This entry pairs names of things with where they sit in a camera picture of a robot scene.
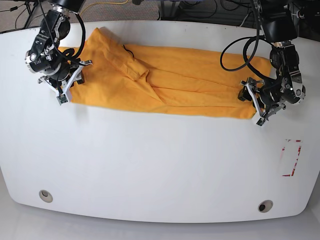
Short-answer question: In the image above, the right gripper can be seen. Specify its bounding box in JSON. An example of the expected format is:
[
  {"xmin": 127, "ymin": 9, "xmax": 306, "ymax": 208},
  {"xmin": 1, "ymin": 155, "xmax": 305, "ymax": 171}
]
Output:
[{"xmin": 25, "ymin": 48, "xmax": 93, "ymax": 102}]

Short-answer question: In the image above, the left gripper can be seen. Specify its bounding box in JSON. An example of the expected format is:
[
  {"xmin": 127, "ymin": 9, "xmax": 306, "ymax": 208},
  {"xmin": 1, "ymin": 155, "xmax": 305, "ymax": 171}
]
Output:
[{"xmin": 237, "ymin": 77, "xmax": 306, "ymax": 124}]

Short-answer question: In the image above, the orange yellow t-shirt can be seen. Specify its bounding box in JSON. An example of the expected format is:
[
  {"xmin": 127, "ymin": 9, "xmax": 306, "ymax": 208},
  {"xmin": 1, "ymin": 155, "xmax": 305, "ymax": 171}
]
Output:
[{"xmin": 70, "ymin": 28, "xmax": 256, "ymax": 119}]

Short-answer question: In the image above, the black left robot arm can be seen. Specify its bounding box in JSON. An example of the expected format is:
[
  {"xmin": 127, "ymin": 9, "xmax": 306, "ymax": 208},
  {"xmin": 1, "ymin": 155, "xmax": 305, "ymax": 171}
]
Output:
[{"xmin": 238, "ymin": 0, "xmax": 306, "ymax": 126}]

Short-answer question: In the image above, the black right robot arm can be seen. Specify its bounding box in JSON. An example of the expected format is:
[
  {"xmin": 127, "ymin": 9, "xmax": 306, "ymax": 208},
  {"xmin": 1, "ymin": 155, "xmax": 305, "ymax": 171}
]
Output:
[{"xmin": 25, "ymin": 0, "xmax": 92, "ymax": 105}]

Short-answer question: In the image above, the red tape marker rectangle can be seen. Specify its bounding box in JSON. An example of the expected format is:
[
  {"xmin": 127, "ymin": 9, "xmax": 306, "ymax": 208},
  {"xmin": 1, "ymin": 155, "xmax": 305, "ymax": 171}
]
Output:
[{"xmin": 278, "ymin": 139, "xmax": 302, "ymax": 177}]

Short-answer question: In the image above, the black tripod stand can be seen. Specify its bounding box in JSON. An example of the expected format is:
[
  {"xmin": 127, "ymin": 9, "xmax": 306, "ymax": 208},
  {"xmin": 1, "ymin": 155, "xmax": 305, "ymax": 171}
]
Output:
[{"xmin": 14, "ymin": 0, "xmax": 40, "ymax": 30}]

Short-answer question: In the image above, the right table grommet hole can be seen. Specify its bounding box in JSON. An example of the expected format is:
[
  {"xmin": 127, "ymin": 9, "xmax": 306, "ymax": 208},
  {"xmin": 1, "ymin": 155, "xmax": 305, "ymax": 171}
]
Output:
[{"xmin": 258, "ymin": 200, "xmax": 273, "ymax": 213}]

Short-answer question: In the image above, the table grommet hole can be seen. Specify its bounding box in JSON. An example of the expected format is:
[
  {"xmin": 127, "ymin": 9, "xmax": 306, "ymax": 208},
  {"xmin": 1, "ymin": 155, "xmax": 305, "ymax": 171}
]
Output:
[
  {"xmin": 39, "ymin": 190, "xmax": 53, "ymax": 203},
  {"xmin": 258, "ymin": 200, "xmax": 273, "ymax": 213}
]

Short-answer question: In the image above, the left table grommet hole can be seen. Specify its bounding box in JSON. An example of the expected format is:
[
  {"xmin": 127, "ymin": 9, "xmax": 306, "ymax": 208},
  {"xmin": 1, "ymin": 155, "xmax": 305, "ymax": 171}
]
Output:
[{"xmin": 39, "ymin": 190, "xmax": 53, "ymax": 203}]

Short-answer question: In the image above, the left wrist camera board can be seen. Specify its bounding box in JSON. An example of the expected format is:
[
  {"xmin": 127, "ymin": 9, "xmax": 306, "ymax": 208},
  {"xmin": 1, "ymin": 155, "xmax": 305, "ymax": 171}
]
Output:
[{"xmin": 256, "ymin": 117, "xmax": 266, "ymax": 127}]

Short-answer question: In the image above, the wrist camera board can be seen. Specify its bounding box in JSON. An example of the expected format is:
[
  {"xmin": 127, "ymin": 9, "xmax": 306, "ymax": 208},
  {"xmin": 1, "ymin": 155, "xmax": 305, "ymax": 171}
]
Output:
[
  {"xmin": 256, "ymin": 117, "xmax": 266, "ymax": 127},
  {"xmin": 56, "ymin": 94, "xmax": 68, "ymax": 106}
]

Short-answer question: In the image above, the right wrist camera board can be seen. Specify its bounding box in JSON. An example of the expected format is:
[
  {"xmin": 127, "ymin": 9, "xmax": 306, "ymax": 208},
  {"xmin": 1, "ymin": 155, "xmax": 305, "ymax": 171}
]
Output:
[{"xmin": 56, "ymin": 94, "xmax": 68, "ymax": 106}]

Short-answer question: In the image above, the yellow cable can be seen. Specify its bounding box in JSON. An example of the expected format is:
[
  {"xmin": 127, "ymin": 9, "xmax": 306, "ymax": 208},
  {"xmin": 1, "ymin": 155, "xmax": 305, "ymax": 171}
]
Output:
[{"xmin": 82, "ymin": 0, "xmax": 130, "ymax": 15}]

